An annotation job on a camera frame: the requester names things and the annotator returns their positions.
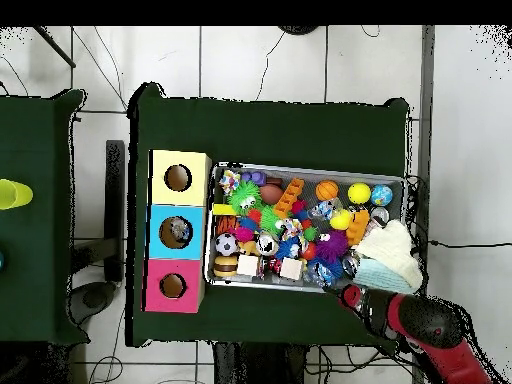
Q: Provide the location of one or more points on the small orange basketball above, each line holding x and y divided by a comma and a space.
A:
327, 190

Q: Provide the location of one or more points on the green spiky ball with eyes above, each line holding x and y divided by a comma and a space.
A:
245, 198

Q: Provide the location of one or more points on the yellow-green cup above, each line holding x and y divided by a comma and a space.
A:
14, 194

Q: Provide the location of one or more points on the purple spiky toy with eyes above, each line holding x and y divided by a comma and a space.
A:
332, 246

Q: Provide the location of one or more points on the silver mesh bin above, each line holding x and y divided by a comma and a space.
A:
280, 284

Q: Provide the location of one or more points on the orange plastic block with holes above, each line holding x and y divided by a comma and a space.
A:
288, 198

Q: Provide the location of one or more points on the small wooden block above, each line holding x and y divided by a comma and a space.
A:
248, 265

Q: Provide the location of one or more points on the black rod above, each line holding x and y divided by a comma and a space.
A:
56, 48

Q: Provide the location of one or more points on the light blue waffle cloth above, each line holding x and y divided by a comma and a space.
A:
380, 278

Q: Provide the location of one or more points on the wooden box with three holes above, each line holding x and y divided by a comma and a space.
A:
160, 280

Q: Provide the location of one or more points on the large wooden block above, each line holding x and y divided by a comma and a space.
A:
290, 268

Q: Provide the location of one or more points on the cream waffle cloth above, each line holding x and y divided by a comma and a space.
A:
394, 248

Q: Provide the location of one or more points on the clear water bottle blue label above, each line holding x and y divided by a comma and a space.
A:
326, 208

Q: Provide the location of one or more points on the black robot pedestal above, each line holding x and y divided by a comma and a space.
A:
256, 366

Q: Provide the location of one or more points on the toy hamburger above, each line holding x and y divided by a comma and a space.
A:
225, 266

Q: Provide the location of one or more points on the yellow ball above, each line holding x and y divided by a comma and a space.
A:
359, 193

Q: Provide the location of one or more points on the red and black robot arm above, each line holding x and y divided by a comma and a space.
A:
432, 324

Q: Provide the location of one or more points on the small soccer ball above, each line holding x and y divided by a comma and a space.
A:
226, 244

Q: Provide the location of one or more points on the dark green tablecloth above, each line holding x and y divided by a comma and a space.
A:
260, 132
36, 280

